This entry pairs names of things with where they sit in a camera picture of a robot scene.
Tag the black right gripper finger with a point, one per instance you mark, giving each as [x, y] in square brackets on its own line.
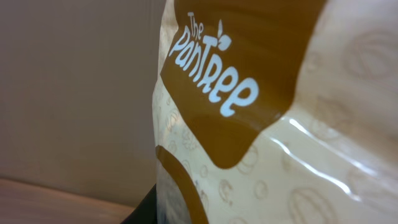
[146, 211]

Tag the white brown snack pouch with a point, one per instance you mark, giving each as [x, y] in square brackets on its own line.
[277, 112]

